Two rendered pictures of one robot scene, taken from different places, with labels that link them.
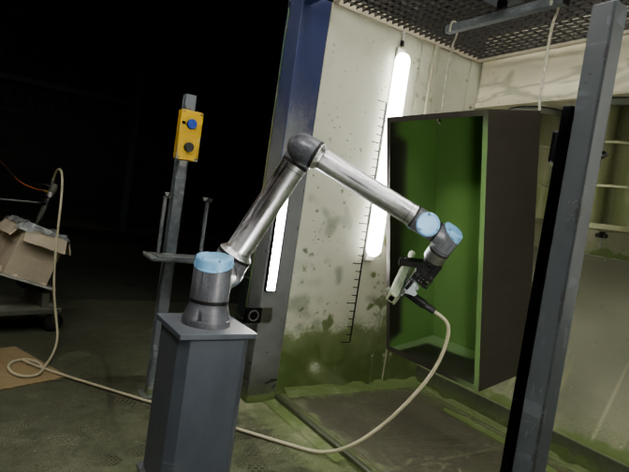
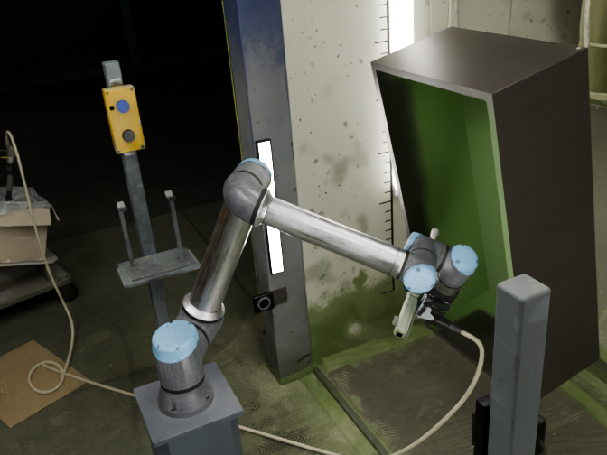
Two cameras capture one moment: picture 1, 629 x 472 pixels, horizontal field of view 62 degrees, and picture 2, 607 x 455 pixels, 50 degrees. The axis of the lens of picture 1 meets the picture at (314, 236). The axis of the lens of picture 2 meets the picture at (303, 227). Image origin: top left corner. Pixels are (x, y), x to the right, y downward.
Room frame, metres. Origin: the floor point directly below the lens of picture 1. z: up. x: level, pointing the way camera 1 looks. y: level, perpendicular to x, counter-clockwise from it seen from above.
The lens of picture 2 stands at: (0.33, -0.37, 2.09)
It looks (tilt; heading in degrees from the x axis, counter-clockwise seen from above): 25 degrees down; 10
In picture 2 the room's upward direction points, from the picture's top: 5 degrees counter-clockwise
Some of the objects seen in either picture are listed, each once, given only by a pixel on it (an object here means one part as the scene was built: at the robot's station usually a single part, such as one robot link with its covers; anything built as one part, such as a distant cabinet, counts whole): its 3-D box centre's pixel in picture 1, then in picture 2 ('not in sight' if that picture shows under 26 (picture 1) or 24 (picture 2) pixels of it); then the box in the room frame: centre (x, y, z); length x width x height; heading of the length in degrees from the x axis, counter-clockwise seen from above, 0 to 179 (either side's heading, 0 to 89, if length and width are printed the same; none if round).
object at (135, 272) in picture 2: (183, 226); (152, 232); (2.66, 0.67, 0.95); 0.26 x 0.15 x 0.32; 123
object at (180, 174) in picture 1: (169, 246); (147, 246); (2.80, 0.77, 0.82); 0.06 x 0.06 x 1.64; 33
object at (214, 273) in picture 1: (212, 275); (178, 352); (2.01, 0.37, 0.83); 0.17 x 0.15 x 0.18; 176
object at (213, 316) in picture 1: (207, 310); (183, 387); (2.00, 0.37, 0.69); 0.19 x 0.19 x 0.10
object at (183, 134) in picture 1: (188, 136); (124, 119); (2.75, 0.73, 1.42); 0.12 x 0.06 x 0.26; 123
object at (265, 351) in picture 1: (281, 202); (267, 161); (2.98, 0.22, 1.14); 0.18 x 0.18 x 2.29; 33
